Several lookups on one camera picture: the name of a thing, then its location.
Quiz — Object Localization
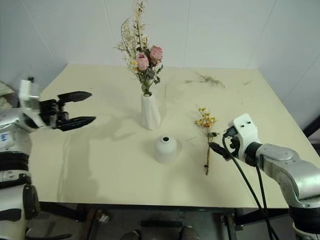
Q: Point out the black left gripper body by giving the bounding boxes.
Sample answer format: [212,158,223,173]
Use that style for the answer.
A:
[39,98,70,130]

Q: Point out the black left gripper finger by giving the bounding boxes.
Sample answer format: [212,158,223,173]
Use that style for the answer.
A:
[59,115,97,133]
[57,91,93,104]

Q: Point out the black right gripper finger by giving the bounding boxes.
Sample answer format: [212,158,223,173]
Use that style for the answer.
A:
[209,141,232,162]

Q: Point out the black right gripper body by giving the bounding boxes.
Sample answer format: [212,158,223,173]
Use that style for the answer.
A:
[222,126,242,158]

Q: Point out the yellow dried flower bouquet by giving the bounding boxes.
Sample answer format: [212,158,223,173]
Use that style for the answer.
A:
[194,106,220,176]

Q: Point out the pale cluttered boxes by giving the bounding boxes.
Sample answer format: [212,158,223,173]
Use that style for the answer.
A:
[0,80,16,112]

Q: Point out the short white round vase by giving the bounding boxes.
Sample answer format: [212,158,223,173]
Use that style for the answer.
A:
[154,135,178,165]

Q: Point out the loose dried grass sprig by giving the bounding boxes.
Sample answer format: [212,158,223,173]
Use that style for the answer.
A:
[184,71,226,89]

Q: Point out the tall white faceted vase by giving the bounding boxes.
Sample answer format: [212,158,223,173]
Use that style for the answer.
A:
[140,91,162,131]

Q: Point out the pink rose dried bouquet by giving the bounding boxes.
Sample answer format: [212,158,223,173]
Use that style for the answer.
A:
[113,0,165,97]

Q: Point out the black metal stand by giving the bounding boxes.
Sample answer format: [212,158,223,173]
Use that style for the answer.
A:
[301,106,320,152]

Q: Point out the dark rounded shape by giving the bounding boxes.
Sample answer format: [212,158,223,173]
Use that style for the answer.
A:
[119,229,141,240]
[179,225,201,240]

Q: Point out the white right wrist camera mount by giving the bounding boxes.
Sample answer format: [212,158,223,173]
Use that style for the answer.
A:
[227,112,263,161]

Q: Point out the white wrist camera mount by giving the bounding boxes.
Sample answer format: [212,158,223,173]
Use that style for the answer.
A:
[18,78,45,130]
[227,112,263,161]

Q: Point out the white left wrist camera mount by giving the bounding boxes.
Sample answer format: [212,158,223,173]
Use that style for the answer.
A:
[18,78,45,130]

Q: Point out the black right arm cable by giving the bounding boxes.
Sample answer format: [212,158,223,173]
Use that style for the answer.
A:
[221,134,280,240]
[254,162,274,240]

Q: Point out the black metal table frame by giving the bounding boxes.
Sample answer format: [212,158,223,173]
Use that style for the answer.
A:
[38,201,292,230]

